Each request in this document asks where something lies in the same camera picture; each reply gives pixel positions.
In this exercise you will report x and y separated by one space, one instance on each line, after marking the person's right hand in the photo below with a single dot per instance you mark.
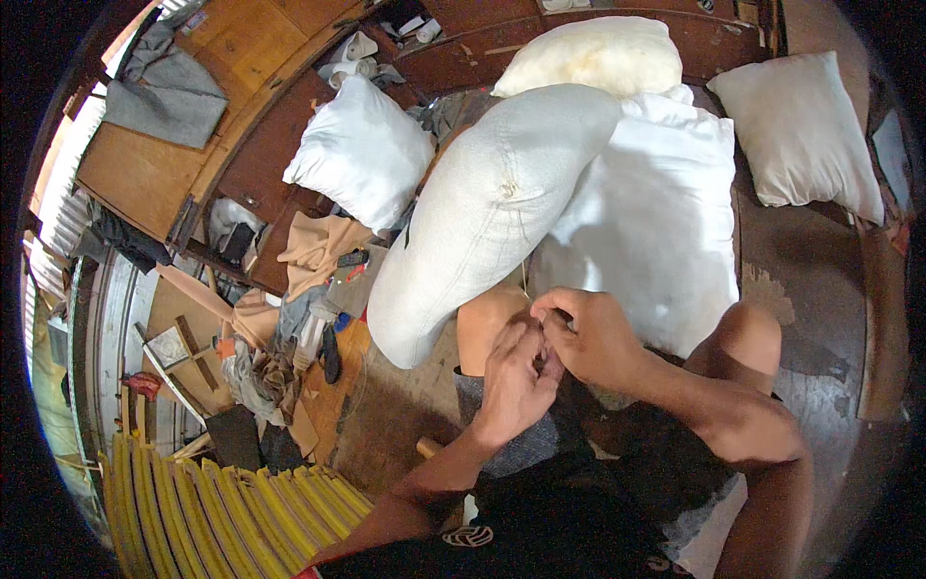
600 340

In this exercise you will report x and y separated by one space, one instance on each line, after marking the grey cloth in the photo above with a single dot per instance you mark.
166 94

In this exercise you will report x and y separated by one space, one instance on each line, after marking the person's right fingers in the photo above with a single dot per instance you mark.
555 318

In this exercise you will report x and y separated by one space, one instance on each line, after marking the wooden table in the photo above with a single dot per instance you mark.
239 108

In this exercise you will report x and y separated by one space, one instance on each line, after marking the white fabric rolls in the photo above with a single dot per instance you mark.
351 61

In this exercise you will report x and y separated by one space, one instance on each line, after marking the person's legs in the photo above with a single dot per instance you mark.
499 326

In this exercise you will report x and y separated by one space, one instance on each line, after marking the square off-white pillow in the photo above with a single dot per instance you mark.
799 137

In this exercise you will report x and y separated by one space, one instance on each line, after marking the cream fluffy pillow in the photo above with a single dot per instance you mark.
589 58

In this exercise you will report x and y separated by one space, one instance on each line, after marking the large white pillow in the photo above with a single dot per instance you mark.
658 231

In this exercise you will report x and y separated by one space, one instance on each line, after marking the red object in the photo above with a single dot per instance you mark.
142 384

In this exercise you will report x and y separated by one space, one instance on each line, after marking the beige sewing thread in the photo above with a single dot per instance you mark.
525 284

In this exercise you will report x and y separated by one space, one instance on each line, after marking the heap of fabric scraps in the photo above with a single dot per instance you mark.
282 362

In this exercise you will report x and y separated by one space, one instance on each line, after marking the stack of yellow slats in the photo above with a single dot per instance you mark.
231 521

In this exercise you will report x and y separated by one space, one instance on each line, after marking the black remote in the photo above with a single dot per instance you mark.
352 257

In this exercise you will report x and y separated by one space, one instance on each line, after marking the long grey-white pillow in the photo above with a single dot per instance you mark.
477 217

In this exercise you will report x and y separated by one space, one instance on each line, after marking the brown wooden plank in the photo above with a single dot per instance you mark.
884 326

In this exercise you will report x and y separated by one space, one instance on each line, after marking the wooden frame pieces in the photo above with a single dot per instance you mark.
181 362

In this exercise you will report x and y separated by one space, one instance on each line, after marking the beige fabric piece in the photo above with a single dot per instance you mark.
318 250

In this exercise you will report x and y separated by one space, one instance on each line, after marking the person's left fingers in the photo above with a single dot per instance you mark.
527 351

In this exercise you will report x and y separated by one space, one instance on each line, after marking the small white pillow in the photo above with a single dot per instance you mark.
362 155

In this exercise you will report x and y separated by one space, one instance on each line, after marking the person's body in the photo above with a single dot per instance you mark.
571 521

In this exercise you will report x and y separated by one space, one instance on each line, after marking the person's left hand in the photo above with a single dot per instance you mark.
513 394

